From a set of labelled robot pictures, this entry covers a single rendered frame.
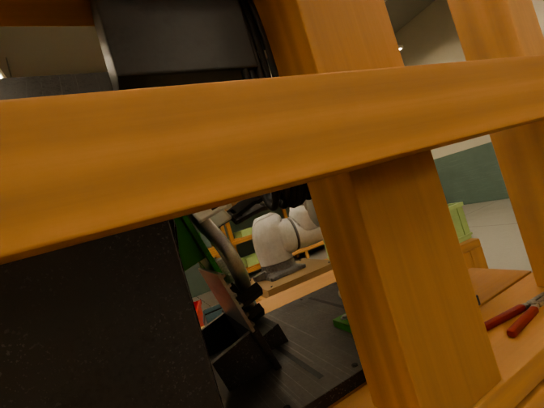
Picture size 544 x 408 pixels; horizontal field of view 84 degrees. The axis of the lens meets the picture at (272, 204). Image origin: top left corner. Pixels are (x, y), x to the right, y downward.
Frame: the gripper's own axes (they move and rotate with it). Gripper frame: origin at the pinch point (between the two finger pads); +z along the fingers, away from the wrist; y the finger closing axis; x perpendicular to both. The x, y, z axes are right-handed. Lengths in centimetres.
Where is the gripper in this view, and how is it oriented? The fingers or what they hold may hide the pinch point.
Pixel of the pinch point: (212, 216)
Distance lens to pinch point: 63.8
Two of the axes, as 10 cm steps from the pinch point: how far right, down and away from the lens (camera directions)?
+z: -7.7, 4.9, -4.1
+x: 6.3, 5.1, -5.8
